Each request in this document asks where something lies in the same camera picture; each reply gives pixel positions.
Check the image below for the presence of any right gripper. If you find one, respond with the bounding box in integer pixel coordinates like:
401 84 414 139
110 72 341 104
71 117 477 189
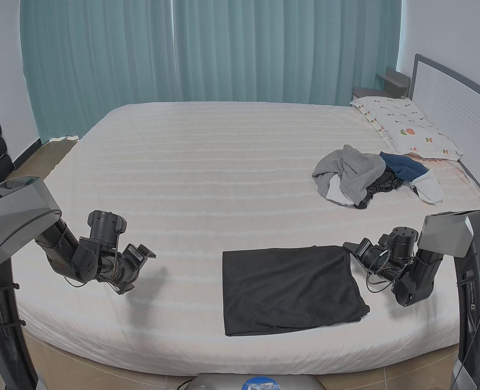
342 237 389 276

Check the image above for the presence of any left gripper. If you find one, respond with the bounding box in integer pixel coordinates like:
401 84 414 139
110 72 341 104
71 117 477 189
112 242 157 296

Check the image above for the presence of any black T-shirt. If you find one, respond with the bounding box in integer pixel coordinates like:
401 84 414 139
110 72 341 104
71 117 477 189
222 245 371 337

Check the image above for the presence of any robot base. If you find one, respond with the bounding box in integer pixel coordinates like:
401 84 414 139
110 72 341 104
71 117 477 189
179 374 318 390

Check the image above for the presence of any bed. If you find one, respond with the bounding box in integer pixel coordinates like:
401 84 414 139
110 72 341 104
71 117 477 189
10 53 480 377

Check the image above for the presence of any black shiny garment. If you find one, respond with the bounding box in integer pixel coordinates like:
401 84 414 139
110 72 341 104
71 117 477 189
354 167 405 210

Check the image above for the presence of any grey garment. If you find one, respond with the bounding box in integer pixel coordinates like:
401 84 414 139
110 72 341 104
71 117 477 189
312 145 387 208

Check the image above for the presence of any white garment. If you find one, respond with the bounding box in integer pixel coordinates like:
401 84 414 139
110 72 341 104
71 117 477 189
411 171 444 205

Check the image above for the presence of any dark blue garment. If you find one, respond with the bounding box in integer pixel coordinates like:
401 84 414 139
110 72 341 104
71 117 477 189
379 151 429 182

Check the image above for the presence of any white printed pillow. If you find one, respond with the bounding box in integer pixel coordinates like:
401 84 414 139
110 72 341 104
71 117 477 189
349 95 463 161

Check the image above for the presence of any grey bedside table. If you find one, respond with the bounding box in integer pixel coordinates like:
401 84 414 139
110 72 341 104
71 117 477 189
352 67 410 100

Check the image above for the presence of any blue-green curtain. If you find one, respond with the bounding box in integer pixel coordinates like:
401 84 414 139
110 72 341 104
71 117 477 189
174 0 403 106
19 0 179 142

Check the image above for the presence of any black cable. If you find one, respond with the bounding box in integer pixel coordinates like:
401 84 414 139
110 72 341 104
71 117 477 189
0 210 62 271
365 272 394 294

